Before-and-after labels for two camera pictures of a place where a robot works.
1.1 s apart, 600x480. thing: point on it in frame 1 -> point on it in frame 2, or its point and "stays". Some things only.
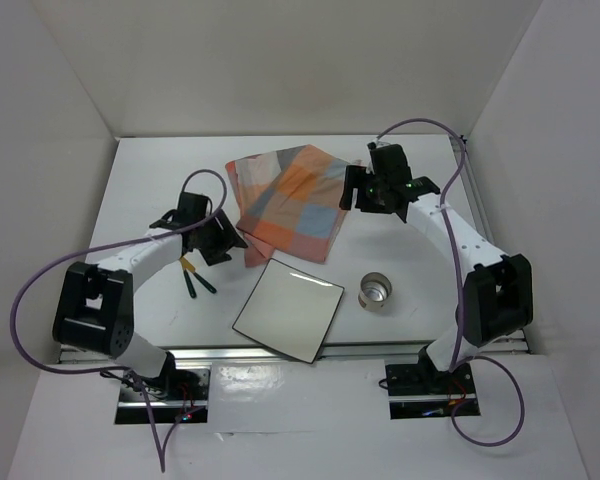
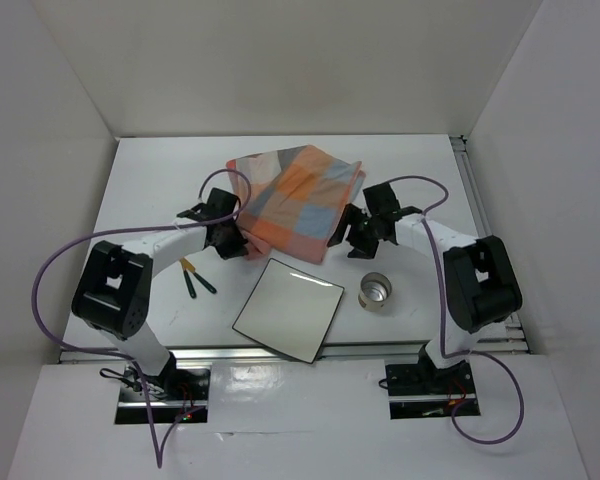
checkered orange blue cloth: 287,199 stays
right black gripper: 356,177 -> 349,215
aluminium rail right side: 513,342 stays
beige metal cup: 374,291 stays
